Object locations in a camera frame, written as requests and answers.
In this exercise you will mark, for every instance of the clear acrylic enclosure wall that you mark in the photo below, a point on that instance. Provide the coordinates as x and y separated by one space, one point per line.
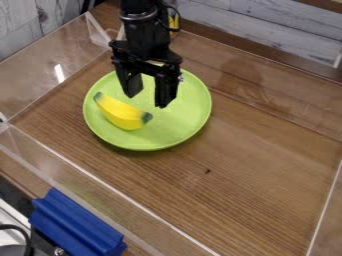
252 188

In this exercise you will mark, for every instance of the yellow labelled tin can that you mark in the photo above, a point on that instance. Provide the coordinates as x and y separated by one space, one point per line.
174 20

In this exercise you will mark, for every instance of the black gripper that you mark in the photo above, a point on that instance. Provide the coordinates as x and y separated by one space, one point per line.
144 53

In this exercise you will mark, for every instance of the green round plate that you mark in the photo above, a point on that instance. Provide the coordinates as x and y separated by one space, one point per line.
174 124

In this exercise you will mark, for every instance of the yellow toy banana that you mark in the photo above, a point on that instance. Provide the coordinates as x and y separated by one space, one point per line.
124 115

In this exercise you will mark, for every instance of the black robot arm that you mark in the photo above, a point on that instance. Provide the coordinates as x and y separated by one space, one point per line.
144 7

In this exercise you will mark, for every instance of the blue plastic clamp block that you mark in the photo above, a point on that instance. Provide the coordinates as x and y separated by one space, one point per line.
74 228

